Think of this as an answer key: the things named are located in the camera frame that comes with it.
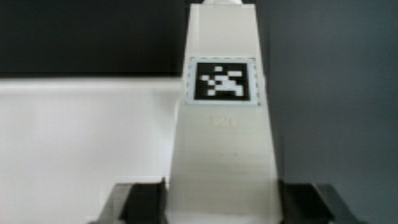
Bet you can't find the white desk leg with tag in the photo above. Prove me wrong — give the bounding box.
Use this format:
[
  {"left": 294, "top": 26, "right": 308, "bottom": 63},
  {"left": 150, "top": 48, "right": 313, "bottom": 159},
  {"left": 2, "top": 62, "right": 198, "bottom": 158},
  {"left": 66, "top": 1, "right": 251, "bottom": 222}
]
[{"left": 167, "top": 0, "right": 283, "bottom": 224}]

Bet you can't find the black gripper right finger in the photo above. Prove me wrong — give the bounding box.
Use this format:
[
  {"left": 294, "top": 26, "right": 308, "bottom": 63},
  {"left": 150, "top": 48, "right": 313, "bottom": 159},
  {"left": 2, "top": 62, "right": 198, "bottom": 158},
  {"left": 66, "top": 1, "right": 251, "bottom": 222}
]
[{"left": 279, "top": 181, "right": 363, "bottom": 224}]

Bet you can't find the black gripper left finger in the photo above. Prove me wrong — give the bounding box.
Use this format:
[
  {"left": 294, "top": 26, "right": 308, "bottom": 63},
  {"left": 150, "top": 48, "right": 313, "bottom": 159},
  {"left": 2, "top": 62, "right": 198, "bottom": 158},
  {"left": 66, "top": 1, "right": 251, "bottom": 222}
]
[{"left": 87, "top": 180, "right": 169, "bottom": 224}]

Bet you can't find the white right fence bar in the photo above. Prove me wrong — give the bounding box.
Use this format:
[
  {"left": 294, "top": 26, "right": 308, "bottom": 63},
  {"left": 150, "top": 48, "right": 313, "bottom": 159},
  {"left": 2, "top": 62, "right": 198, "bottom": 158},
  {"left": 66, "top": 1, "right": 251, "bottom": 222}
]
[{"left": 0, "top": 78, "right": 182, "bottom": 224}]

